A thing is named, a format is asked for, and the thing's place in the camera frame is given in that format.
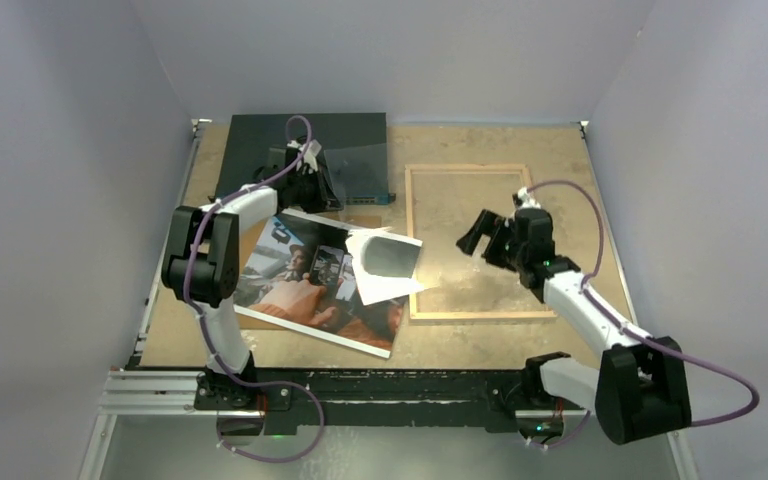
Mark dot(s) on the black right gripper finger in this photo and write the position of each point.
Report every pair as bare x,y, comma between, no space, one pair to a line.
496,252
486,219

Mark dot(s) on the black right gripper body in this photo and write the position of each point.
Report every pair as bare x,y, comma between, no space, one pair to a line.
518,251

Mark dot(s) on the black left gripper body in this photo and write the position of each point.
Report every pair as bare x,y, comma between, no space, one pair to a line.
308,191

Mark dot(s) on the clear acrylic sheet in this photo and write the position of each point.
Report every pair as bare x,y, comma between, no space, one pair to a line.
359,175

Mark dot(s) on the white wooden picture frame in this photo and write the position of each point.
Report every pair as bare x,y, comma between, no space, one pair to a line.
443,201

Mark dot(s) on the large printed photo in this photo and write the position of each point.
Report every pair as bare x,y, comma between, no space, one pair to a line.
356,291

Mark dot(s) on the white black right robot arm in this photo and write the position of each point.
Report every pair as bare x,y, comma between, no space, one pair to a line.
609,358

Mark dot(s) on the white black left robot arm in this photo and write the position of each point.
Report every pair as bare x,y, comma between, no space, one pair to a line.
201,262

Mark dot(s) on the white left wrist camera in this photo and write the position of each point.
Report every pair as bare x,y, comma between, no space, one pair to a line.
309,151

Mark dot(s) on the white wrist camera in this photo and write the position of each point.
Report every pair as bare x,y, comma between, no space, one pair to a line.
309,151
522,199

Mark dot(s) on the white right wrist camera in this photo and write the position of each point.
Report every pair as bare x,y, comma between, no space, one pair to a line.
522,199

